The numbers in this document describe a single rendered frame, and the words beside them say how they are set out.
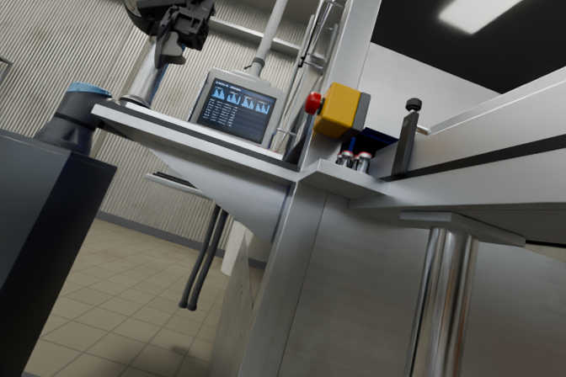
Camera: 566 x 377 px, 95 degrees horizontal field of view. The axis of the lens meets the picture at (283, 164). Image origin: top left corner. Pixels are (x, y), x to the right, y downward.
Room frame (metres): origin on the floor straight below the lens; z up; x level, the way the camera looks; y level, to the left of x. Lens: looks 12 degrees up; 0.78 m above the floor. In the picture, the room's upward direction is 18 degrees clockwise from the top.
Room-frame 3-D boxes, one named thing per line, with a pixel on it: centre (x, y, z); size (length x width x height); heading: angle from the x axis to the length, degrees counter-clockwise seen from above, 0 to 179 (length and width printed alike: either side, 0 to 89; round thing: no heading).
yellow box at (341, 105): (0.44, -0.07, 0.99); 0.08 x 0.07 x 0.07; 95
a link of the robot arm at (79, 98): (0.87, 0.70, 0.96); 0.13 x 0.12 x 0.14; 125
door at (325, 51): (0.77, -0.02, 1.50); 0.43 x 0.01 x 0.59; 5
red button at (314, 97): (0.43, -0.02, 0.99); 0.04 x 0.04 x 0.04; 5
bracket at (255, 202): (0.59, 0.14, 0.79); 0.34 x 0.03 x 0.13; 95
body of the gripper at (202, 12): (0.57, 0.33, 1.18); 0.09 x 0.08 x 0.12; 95
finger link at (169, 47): (0.56, 0.33, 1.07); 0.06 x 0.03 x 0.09; 95
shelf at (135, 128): (0.84, 0.16, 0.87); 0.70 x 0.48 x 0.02; 5
